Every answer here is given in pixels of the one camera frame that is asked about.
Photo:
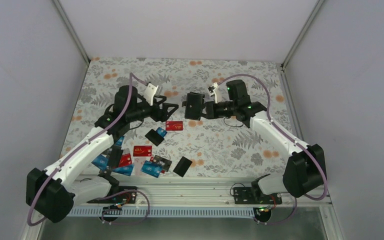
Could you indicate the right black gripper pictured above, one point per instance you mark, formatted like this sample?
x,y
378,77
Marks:
x,y
211,111

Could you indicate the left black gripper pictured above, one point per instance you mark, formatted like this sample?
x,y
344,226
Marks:
x,y
157,117

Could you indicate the black card holder wallet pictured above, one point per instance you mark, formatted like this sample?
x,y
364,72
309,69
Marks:
x,y
193,106

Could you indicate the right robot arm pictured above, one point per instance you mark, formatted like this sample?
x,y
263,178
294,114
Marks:
x,y
305,170

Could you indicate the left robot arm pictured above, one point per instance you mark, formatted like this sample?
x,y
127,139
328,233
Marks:
x,y
54,191

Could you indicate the red VIP card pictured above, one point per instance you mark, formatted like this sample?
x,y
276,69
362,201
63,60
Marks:
x,y
174,125

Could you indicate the blue card under black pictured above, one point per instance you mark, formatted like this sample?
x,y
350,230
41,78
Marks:
x,y
162,132

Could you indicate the red card centre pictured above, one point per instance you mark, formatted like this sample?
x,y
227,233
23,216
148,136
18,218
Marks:
x,y
142,151

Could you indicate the blue card with chip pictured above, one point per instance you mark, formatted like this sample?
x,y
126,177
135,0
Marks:
x,y
119,142

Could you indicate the black patterned card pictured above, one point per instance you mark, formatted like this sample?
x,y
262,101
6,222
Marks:
x,y
161,161

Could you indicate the blue card lower centre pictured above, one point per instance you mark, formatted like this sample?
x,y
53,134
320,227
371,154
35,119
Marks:
x,y
151,168

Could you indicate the red card lower left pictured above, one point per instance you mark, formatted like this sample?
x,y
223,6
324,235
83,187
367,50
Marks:
x,y
125,160

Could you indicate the blue card lower left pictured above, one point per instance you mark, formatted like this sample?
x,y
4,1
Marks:
x,y
124,170

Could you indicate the blue card far left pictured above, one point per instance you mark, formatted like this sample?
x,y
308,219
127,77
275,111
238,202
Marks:
x,y
101,162

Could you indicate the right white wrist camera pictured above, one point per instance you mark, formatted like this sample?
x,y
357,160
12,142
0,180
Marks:
x,y
214,92

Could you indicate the aluminium rail frame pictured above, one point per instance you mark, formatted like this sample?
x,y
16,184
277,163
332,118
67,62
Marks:
x,y
176,191

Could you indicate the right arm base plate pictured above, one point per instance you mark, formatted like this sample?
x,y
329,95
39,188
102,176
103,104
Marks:
x,y
250,196

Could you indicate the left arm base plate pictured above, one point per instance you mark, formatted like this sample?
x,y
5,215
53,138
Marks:
x,y
111,195

